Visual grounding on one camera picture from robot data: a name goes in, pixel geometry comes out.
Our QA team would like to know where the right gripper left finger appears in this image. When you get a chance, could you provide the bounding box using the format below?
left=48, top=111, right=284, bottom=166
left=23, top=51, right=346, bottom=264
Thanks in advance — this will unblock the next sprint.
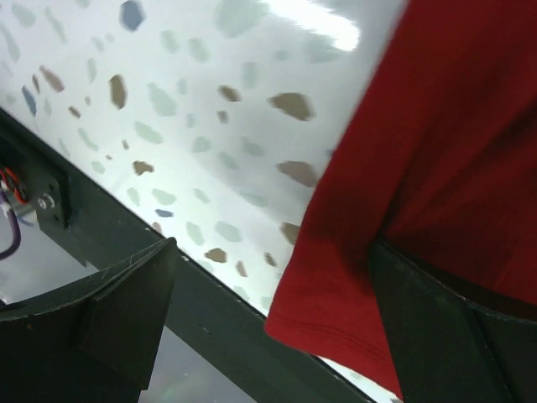
left=1, top=238, right=177, bottom=403

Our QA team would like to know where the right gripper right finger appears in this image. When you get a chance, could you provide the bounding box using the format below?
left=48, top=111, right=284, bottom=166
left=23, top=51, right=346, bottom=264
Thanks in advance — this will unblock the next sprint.
left=368, top=241, right=536, bottom=402

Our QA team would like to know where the dark red t shirt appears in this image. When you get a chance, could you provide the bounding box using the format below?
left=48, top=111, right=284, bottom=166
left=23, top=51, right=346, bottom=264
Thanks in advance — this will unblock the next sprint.
left=265, top=1, right=536, bottom=394

